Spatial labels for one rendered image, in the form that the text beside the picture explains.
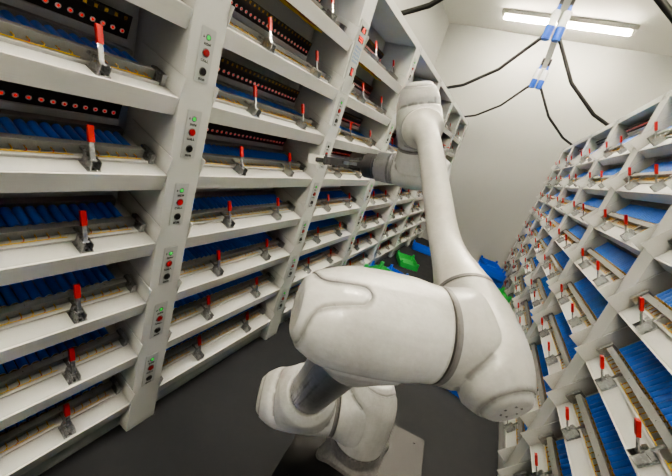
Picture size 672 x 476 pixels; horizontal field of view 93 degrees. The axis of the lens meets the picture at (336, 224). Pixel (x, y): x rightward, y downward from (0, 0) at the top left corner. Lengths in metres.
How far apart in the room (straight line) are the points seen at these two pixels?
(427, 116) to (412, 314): 0.52
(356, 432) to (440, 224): 0.62
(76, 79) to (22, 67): 0.07
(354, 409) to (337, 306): 0.62
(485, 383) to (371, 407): 0.57
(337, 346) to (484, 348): 0.18
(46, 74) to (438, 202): 0.74
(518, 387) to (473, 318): 0.08
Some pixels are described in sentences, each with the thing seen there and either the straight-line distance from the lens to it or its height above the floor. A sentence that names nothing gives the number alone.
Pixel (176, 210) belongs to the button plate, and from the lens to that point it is 0.98.
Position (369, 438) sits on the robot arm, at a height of 0.40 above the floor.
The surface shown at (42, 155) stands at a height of 0.92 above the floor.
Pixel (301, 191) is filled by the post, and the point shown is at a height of 0.82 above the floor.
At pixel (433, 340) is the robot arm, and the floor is 0.95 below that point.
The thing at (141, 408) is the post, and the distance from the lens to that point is 1.41.
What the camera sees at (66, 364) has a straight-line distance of 1.16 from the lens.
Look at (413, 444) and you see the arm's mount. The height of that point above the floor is 0.26.
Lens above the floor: 1.14
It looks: 16 degrees down
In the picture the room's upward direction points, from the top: 18 degrees clockwise
